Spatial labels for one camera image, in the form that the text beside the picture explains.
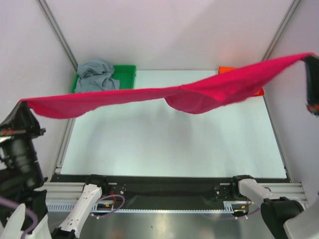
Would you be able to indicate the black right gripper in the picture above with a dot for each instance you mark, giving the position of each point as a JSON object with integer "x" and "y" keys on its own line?
{"x": 312, "y": 81}

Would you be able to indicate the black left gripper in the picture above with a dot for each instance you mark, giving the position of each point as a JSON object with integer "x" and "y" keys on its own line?
{"x": 19, "y": 122}

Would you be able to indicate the crimson red t shirt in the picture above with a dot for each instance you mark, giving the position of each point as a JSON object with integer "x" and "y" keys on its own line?
{"x": 194, "y": 98}

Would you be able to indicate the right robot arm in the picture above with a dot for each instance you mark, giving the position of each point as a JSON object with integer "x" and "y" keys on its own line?
{"x": 286, "y": 218}

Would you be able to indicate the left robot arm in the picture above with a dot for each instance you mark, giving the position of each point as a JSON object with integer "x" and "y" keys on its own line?
{"x": 23, "y": 209}

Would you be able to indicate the aluminium front extrusion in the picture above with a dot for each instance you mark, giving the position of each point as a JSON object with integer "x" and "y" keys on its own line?
{"x": 69, "y": 193}

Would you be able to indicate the folded orange t shirt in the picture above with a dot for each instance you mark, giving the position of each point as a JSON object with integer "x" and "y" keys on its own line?
{"x": 224, "y": 69}

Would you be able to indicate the crumpled grey t shirt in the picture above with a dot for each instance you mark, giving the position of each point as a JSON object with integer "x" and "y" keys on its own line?
{"x": 95, "y": 76}

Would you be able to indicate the green plastic bin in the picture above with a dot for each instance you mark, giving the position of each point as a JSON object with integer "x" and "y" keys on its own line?
{"x": 124, "y": 73}

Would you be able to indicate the aluminium frame post right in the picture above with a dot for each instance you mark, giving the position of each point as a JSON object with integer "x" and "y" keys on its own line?
{"x": 281, "y": 29}

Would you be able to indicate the aluminium frame post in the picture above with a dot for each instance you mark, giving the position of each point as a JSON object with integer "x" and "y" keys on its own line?
{"x": 57, "y": 31}
{"x": 281, "y": 29}

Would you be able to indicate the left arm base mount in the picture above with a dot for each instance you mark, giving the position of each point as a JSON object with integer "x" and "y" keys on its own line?
{"x": 112, "y": 186}

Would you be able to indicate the aluminium frame post left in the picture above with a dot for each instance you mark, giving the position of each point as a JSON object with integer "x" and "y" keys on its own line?
{"x": 57, "y": 31}

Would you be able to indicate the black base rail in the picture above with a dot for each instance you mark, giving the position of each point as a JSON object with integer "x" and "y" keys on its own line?
{"x": 162, "y": 191}

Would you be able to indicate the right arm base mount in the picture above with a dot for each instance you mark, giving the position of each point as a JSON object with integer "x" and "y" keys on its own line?
{"x": 231, "y": 190}

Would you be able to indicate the white slotted cable duct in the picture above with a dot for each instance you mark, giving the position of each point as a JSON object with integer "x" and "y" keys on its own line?
{"x": 101, "y": 208}

